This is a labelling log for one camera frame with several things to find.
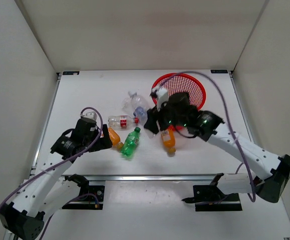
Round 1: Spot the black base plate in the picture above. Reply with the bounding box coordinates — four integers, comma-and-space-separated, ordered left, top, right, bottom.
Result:
62, 181, 105, 211
182, 185, 242, 212

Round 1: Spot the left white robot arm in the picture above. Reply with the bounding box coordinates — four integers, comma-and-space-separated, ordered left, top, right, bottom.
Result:
0, 116, 112, 240

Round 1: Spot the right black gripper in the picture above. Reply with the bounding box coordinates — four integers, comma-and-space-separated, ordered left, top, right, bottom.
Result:
146, 98, 188, 133

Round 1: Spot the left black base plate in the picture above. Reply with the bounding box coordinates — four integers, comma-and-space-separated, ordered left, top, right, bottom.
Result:
62, 181, 105, 211

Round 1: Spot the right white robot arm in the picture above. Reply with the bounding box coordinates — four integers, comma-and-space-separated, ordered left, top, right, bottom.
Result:
145, 88, 290, 203

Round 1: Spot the right black corner label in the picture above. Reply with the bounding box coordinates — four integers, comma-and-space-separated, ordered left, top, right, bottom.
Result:
210, 69, 228, 74

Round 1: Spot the aluminium table rail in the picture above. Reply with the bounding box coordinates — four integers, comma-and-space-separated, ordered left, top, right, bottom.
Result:
31, 70, 250, 181

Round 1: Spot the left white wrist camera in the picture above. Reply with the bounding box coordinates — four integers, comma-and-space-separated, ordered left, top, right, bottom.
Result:
80, 111, 97, 122

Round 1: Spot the black corner label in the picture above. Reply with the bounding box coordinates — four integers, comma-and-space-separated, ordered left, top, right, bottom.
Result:
210, 69, 228, 74
62, 71, 80, 76

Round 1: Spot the clear ribbed water bottle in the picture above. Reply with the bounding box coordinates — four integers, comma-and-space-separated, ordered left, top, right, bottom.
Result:
122, 91, 150, 113

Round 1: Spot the orange juice bottle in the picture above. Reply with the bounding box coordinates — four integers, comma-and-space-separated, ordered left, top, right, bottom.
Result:
108, 127, 124, 151
161, 128, 176, 155

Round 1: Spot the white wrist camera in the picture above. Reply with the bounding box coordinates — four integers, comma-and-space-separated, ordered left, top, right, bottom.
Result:
150, 86, 169, 111
80, 111, 97, 122

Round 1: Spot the left black corner label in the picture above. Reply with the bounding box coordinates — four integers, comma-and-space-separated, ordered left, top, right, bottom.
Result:
62, 71, 80, 76

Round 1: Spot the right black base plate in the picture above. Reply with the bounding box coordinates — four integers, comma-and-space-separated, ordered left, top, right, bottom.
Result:
182, 185, 242, 212

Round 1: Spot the blue label clear bottle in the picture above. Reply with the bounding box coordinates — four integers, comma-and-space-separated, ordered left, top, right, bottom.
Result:
123, 107, 148, 126

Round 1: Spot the red plastic mesh bin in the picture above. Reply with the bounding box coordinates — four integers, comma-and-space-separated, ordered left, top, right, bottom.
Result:
152, 73, 206, 130

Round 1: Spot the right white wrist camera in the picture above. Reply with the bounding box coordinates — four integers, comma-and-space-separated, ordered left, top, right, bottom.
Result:
150, 86, 169, 111

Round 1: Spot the green soda bottle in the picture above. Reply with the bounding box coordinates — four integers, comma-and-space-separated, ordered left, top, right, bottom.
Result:
121, 127, 141, 157

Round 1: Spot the red label clear bottle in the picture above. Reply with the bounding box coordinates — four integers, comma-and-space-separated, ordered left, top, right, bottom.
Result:
108, 115, 139, 130

